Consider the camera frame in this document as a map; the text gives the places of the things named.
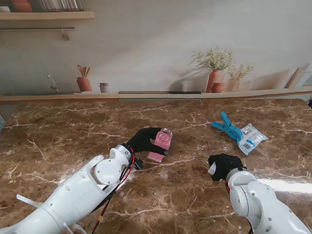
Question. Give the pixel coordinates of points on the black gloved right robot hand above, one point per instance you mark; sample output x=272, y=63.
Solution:
x=229, y=163

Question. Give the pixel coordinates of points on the long wooden counter ledge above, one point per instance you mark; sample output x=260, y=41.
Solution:
x=73, y=97

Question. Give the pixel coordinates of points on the wooden wall shelf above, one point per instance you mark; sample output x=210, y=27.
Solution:
x=48, y=15

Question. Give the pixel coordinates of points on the pale vase with flowers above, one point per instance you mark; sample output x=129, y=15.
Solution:
x=235, y=84

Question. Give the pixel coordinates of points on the clear bottle with pink seasoning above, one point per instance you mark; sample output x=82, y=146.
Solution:
x=162, y=145

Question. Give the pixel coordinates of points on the small round terracotta pot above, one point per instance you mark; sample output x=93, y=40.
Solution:
x=218, y=88

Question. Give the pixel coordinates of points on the leaning wooden cutting boards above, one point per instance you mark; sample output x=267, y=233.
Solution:
x=297, y=78

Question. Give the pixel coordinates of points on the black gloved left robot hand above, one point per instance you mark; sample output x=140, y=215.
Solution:
x=142, y=141

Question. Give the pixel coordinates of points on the white blue salt bag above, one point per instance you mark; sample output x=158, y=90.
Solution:
x=253, y=140

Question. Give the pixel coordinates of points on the blue plastic bag clip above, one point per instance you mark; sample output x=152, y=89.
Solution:
x=231, y=130

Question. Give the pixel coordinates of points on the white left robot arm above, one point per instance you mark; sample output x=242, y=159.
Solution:
x=73, y=192

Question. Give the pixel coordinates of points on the white square bottle cap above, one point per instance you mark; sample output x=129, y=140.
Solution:
x=211, y=169

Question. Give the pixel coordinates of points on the round terracotta jar on shelf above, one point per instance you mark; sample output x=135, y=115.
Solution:
x=22, y=5

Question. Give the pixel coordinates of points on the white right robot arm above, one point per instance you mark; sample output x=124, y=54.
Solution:
x=251, y=202

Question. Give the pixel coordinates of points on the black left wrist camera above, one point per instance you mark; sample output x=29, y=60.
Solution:
x=138, y=164

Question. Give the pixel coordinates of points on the glass jars on shelf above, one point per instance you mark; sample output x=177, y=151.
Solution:
x=61, y=5

